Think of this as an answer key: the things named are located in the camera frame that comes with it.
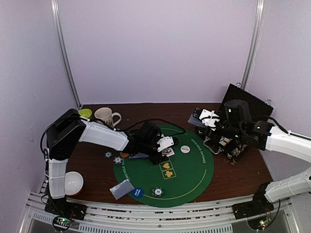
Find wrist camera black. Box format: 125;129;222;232
224;100;252;124
138;121;161;144

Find decorated ceramic mug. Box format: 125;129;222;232
94;107;122;128

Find blue boxed card deck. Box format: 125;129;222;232
219;136;231;147

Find white bowl red outside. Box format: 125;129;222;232
65;171;84;196

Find right aluminium post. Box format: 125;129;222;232
241;0;266;91

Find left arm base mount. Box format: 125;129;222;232
44;197;87;220

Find left aluminium post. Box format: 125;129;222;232
51;0;76;96

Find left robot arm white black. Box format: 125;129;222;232
45;109;174;216

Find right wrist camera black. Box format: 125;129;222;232
224;100;252;124

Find playing card deck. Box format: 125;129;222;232
188;115;205;127

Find blue small blind button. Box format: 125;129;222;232
132;187;144;199

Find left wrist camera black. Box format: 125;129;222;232
138;121;161;144

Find black poker chip case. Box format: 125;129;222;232
188;84;273;163

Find orange big blind button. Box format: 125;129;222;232
120;152;129;158

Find round green poker mat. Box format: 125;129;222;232
113;125;214;207

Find aluminium post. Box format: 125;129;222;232
51;0;76;96
241;0;266;91

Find teal chip off mat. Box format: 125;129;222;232
104;151;113;158

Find white dealer button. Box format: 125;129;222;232
180;145;190;154

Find aluminium rail frame front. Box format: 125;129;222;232
25;190;292;233

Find poker chip stack front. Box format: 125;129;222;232
152;187;164;197

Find left black cable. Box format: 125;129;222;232
40;118;187;156

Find green tennis ball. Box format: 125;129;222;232
78;109;92;119

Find chrome case handle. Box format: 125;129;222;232
203;137;224;155

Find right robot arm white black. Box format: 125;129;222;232
188;107;311;215

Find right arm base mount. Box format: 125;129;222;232
232;200;274;219

